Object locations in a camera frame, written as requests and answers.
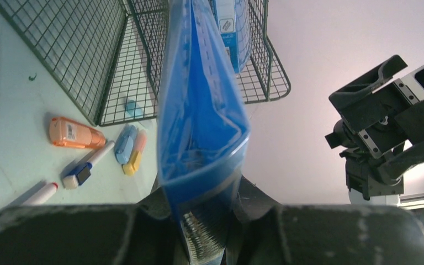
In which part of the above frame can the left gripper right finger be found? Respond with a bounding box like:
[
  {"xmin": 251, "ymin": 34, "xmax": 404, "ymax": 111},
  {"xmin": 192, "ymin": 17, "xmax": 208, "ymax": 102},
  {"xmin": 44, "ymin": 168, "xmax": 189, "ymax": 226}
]
[{"xmin": 226, "ymin": 178, "xmax": 424, "ymax": 264}]

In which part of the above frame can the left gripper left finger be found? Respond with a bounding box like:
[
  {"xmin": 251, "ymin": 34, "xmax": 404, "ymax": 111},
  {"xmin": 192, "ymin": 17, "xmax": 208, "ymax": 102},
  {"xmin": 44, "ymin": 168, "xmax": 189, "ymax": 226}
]
[{"xmin": 0, "ymin": 189, "xmax": 183, "ymax": 264}]

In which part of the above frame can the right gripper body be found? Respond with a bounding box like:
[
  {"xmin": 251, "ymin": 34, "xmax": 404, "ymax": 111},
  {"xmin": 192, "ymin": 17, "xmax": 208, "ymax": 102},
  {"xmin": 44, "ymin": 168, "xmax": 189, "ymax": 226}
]
[{"xmin": 325, "ymin": 55, "xmax": 424, "ymax": 172}]

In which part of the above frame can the blue notebook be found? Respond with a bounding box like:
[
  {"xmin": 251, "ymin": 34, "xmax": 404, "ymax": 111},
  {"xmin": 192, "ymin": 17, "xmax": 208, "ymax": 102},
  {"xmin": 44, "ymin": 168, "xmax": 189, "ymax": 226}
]
[
  {"xmin": 157, "ymin": 1, "xmax": 251, "ymax": 264},
  {"xmin": 210, "ymin": 0, "xmax": 251, "ymax": 74}
]

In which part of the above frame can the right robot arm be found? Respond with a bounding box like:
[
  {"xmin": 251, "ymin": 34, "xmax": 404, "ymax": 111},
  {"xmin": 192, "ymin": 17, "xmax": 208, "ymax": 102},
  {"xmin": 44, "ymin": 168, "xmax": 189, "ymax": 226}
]
[{"xmin": 325, "ymin": 55, "xmax": 424, "ymax": 205}]

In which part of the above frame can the yellow orange highlighter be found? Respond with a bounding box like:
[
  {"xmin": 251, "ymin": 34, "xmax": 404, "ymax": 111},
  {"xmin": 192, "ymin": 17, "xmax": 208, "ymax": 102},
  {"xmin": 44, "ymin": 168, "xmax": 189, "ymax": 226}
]
[{"xmin": 122, "ymin": 130, "xmax": 147, "ymax": 176}]

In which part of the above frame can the blue cap marker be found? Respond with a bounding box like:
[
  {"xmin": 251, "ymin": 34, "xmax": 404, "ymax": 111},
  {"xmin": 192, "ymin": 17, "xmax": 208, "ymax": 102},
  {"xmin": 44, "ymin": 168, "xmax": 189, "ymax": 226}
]
[{"xmin": 62, "ymin": 141, "xmax": 115, "ymax": 189}]

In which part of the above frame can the red cap marker bottom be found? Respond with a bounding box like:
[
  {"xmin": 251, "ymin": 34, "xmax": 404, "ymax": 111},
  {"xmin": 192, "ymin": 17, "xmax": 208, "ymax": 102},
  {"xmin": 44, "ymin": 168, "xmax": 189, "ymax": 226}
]
[{"xmin": 22, "ymin": 182, "xmax": 59, "ymax": 206}]

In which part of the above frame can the light blue highlighter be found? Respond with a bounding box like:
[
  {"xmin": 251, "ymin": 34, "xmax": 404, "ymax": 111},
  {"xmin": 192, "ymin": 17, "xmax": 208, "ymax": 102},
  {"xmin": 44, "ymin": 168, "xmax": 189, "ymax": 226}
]
[{"xmin": 125, "ymin": 99, "xmax": 144, "ymax": 119}]

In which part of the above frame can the orange highlighter by basket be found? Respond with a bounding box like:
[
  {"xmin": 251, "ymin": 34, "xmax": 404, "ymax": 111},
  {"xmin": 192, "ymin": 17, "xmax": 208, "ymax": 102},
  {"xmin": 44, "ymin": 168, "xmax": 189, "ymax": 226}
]
[{"xmin": 49, "ymin": 116, "xmax": 106, "ymax": 149}]

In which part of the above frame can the green wire mesh organizer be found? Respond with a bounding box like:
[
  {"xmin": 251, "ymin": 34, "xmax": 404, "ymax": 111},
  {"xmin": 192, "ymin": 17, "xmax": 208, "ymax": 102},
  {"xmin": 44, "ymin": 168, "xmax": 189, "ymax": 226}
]
[{"xmin": 0, "ymin": 1, "xmax": 291, "ymax": 126}]

